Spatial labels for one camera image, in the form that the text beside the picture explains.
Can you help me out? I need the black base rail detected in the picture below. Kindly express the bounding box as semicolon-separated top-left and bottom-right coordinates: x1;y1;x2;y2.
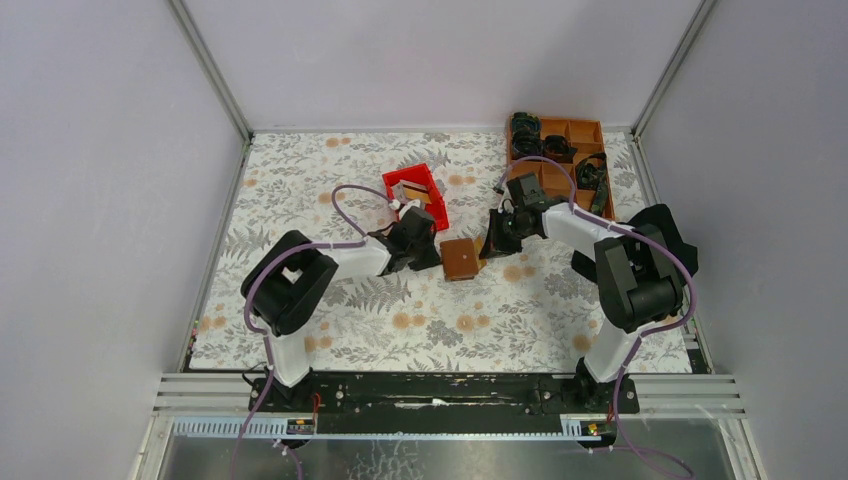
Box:
248;372;640;434

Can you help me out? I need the rolled camouflage belt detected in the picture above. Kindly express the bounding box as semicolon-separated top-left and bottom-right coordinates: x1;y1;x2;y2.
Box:
510;112;543;160

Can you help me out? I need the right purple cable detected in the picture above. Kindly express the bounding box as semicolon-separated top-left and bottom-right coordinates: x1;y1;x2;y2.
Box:
493;155;697;478

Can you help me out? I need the orange compartment tray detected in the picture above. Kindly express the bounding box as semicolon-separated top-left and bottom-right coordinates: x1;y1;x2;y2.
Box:
506;114;615;220

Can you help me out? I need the black cloth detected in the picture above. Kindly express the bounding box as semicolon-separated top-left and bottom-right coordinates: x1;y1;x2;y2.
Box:
570;203;700;317

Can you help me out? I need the red plastic bin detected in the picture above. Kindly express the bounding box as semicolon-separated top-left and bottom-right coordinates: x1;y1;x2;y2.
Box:
382;163;450;232

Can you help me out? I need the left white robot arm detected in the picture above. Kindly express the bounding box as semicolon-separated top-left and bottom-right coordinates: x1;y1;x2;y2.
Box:
241;207;441;411

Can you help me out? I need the brown leather card holder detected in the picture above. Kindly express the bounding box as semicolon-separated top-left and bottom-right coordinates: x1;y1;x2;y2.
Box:
439;238;487;282

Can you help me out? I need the floral table mat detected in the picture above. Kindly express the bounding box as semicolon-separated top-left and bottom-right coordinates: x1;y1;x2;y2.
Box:
188;131;694;374

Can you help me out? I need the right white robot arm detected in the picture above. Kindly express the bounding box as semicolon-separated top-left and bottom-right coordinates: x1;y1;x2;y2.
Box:
480;174;697;412

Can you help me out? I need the rolled black belt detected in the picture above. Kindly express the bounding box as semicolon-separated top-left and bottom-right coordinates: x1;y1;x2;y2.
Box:
542;135;577;164

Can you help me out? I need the perforated metal strip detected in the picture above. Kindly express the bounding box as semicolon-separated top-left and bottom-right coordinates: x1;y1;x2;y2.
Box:
172;413;617;443

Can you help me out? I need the camouflage strap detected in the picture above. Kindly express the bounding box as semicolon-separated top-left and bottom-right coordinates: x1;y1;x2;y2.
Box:
574;152;611;217

